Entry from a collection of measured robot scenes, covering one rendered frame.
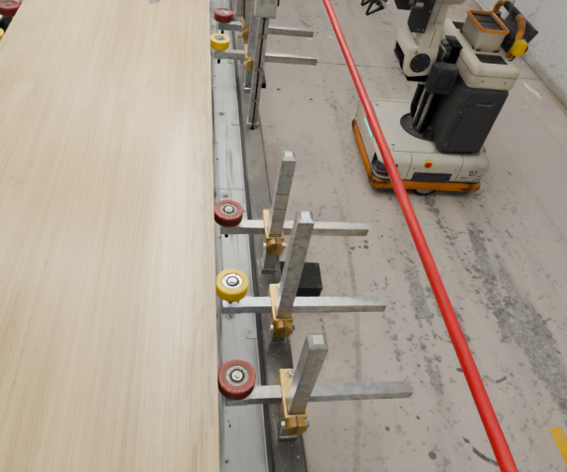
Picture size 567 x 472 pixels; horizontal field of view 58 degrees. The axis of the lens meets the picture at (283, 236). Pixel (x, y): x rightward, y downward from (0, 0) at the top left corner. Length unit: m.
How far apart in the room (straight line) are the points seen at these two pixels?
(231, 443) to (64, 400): 0.44
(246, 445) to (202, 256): 0.48
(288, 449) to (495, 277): 1.83
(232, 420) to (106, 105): 1.07
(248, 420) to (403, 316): 1.26
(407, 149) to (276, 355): 1.82
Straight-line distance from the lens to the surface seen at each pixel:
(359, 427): 2.13
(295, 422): 1.16
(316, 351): 0.94
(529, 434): 2.42
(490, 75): 2.79
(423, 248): 0.36
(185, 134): 1.68
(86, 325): 1.20
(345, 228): 1.50
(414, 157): 2.91
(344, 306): 1.36
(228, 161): 2.03
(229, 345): 1.48
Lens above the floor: 1.88
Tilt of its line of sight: 46 degrees down
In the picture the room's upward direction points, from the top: 11 degrees clockwise
